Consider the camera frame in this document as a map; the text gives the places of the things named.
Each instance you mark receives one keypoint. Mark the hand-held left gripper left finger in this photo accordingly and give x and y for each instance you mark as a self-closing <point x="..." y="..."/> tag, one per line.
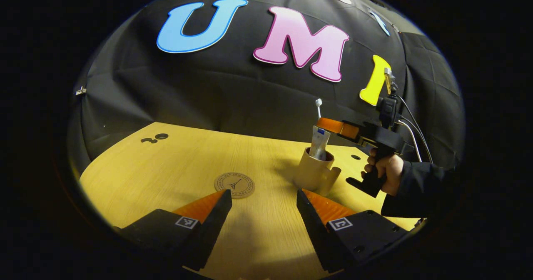
<point x="214" y="226"/>

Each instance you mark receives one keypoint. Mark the white toothpaste tube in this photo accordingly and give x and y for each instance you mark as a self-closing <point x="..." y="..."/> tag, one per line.
<point x="320" y="144"/>

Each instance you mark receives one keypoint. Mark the beige cup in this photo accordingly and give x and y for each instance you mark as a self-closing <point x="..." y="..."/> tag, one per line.
<point x="310" y="173"/>

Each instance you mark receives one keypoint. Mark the round brown coaster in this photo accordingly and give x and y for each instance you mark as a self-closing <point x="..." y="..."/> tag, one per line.
<point x="234" y="185"/>

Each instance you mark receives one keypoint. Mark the wooden desktop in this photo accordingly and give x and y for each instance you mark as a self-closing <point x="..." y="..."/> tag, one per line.
<point x="166" y="176"/>

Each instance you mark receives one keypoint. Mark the silver metal clip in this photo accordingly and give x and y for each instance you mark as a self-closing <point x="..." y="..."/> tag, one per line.
<point x="80" y="91"/>

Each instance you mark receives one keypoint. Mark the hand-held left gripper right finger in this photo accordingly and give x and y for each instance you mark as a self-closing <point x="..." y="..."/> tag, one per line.
<point x="314" y="226"/>

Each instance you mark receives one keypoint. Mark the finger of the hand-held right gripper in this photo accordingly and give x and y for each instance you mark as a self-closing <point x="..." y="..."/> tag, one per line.
<point x="333" y="126"/>

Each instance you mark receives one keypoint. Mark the light blue toothbrush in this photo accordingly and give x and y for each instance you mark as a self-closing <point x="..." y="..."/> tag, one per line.
<point x="318" y="103"/>

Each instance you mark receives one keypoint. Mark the black backdrop cloth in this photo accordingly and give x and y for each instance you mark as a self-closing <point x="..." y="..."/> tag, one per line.
<point x="208" y="92"/>

